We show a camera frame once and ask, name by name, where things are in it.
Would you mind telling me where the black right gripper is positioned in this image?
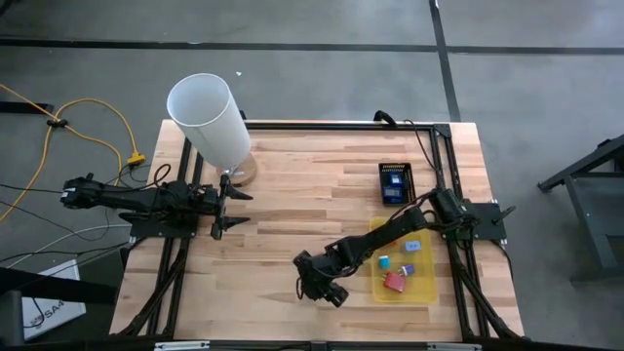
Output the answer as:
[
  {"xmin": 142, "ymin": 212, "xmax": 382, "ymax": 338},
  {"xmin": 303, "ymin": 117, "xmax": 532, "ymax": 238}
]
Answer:
[{"xmin": 292, "ymin": 249, "xmax": 350, "ymax": 309}]

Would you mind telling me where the large red plug adapter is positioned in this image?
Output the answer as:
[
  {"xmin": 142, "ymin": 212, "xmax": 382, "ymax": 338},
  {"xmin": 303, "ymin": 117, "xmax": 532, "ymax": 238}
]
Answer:
[{"xmin": 381, "ymin": 271, "xmax": 407, "ymax": 293}]

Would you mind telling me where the yellow translucent plastic tray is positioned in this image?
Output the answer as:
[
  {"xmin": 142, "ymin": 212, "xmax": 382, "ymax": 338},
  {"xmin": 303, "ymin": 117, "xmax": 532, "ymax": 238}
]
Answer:
[{"xmin": 368, "ymin": 215, "xmax": 439, "ymax": 304}]

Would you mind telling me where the black side table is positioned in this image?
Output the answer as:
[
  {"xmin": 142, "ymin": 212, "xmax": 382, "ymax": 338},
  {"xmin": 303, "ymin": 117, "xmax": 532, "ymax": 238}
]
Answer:
[{"xmin": 537, "ymin": 133, "xmax": 624, "ymax": 285}]

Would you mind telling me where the silver metal bracket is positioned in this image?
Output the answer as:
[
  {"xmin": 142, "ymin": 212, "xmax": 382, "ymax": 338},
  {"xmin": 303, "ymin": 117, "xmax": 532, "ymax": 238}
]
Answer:
[
  {"xmin": 427, "ymin": 342, "xmax": 482, "ymax": 351},
  {"xmin": 154, "ymin": 340, "xmax": 211, "ymax": 351}
]

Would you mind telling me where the black mesh basket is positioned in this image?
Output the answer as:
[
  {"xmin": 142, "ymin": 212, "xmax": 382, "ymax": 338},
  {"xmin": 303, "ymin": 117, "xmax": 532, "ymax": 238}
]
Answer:
[{"xmin": 377, "ymin": 162, "xmax": 418, "ymax": 206}]

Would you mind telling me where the black floor strip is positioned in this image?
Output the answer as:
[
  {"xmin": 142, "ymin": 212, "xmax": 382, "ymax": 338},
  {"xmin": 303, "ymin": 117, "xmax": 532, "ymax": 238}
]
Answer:
[{"xmin": 0, "ymin": 100, "xmax": 55, "ymax": 115}]

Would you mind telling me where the black aluminium table frame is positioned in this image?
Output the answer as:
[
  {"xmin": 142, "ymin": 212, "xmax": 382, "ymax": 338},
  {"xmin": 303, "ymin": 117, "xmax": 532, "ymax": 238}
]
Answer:
[{"xmin": 109, "ymin": 121, "xmax": 526, "ymax": 342}]

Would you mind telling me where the white cardboard box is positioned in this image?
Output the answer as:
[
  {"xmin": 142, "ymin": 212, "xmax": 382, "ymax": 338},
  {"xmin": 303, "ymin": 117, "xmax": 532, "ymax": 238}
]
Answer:
[{"xmin": 21, "ymin": 259, "xmax": 88, "ymax": 341}]

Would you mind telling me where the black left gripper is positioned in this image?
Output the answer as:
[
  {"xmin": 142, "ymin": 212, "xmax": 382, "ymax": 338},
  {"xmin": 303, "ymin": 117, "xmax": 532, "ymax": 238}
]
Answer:
[{"xmin": 197, "ymin": 174, "xmax": 254, "ymax": 241}]

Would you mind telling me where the white floor cable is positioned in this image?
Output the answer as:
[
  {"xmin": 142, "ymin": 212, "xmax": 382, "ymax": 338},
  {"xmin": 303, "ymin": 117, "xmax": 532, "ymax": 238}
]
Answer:
[{"xmin": 7, "ymin": 222, "xmax": 134, "ymax": 269}]

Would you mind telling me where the yellow extension cable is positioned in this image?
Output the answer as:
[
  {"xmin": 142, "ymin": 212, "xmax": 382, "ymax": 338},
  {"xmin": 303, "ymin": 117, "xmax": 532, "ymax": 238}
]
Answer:
[{"xmin": 0, "ymin": 82, "xmax": 147, "ymax": 223}]

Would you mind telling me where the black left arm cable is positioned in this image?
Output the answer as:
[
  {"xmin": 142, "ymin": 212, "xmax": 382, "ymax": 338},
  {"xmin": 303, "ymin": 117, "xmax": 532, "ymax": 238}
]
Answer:
[{"xmin": 150, "ymin": 163, "xmax": 173, "ymax": 189}]

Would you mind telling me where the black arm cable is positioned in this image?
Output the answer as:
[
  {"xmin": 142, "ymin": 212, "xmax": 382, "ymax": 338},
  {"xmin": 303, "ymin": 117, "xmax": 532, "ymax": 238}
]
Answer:
[
  {"xmin": 150, "ymin": 163, "xmax": 173, "ymax": 189},
  {"xmin": 403, "ymin": 119, "xmax": 439, "ymax": 173}
]

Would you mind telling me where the black flat bar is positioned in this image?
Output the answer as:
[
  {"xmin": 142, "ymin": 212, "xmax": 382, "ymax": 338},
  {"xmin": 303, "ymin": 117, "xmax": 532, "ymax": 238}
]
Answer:
[{"xmin": 0, "ymin": 265, "xmax": 118, "ymax": 307}]

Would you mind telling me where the white shade wooden base lamp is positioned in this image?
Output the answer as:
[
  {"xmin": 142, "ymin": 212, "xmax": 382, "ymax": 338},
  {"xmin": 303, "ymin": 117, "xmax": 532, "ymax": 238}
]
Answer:
[{"xmin": 166, "ymin": 72, "xmax": 259, "ymax": 188}]

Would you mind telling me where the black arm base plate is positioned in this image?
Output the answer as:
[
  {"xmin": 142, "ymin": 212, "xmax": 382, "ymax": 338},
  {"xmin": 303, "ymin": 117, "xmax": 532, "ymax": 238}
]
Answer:
[
  {"xmin": 438, "ymin": 202, "xmax": 517, "ymax": 242},
  {"xmin": 118, "ymin": 198, "xmax": 201, "ymax": 240}
]

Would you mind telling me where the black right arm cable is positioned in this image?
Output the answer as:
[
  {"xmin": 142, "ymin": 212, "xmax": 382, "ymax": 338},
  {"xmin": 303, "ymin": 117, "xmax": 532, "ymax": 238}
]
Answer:
[{"xmin": 403, "ymin": 119, "xmax": 439, "ymax": 173}]

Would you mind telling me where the black cable connector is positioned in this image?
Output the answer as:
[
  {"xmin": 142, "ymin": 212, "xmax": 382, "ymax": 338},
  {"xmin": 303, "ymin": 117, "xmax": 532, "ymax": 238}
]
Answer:
[{"xmin": 373, "ymin": 110, "xmax": 399, "ymax": 129}]

